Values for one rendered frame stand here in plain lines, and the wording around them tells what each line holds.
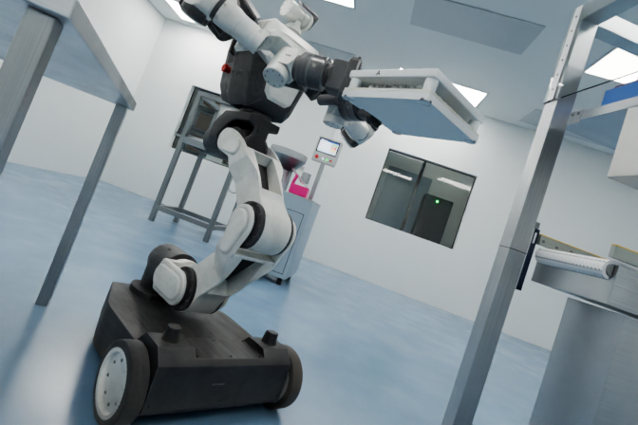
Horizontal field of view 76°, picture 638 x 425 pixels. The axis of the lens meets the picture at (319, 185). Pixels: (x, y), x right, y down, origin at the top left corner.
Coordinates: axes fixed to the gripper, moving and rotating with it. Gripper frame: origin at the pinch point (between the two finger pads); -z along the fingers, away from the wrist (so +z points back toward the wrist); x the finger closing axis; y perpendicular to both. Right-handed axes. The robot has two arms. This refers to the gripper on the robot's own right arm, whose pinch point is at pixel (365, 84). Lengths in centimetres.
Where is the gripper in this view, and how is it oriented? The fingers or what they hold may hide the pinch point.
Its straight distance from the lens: 106.5
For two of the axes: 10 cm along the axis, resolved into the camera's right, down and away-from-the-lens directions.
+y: -2.1, -1.6, -9.7
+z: -9.2, -3.0, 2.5
